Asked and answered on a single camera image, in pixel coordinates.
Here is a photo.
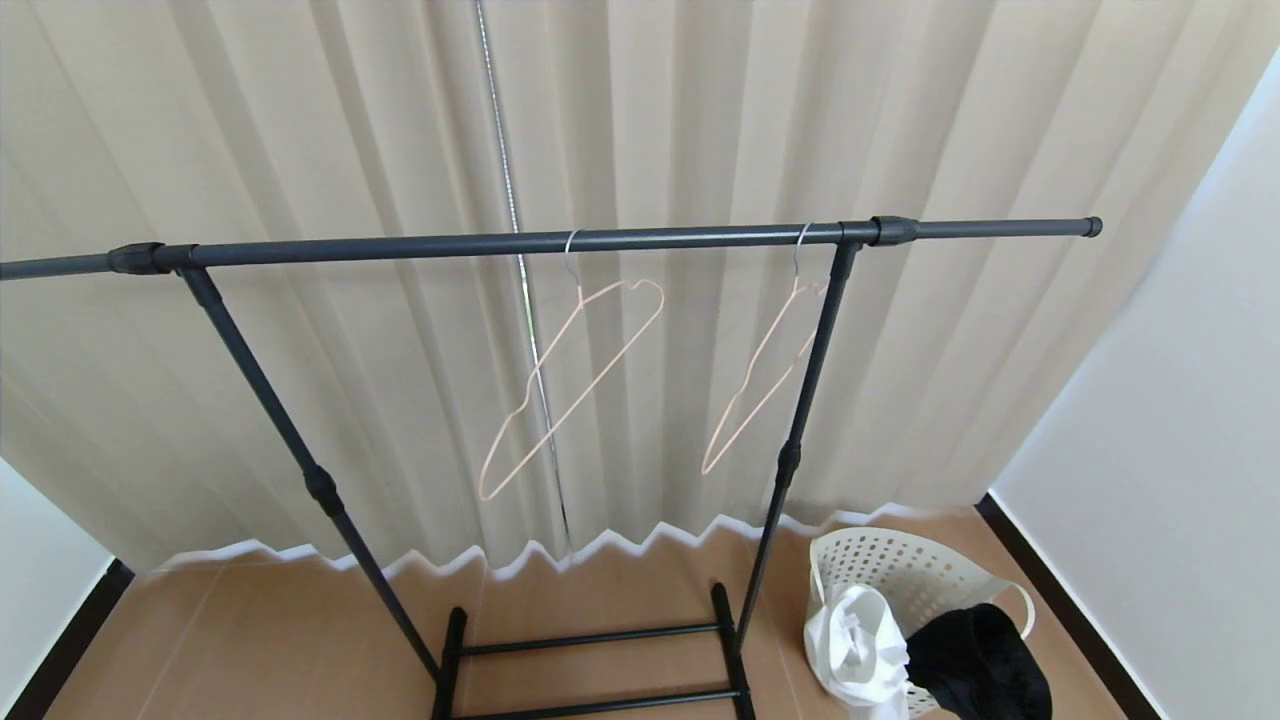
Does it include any white printed t-shirt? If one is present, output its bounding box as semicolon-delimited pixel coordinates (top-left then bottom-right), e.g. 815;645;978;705
802;582;914;720

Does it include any pink clothes hanger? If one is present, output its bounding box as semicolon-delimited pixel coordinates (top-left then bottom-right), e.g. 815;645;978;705
477;230;667;504
699;222;832;478

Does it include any white laundry basket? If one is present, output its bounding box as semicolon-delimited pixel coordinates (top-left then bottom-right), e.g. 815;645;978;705
804;526;1039;720

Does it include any black garment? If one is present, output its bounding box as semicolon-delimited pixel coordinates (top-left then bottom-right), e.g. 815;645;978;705
904;602;1054;720

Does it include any black clothes rack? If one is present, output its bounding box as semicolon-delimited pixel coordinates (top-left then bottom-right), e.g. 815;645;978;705
0;215;1104;720

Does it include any beige curtain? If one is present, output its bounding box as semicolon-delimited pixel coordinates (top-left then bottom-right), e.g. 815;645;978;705
0;0;1280;579

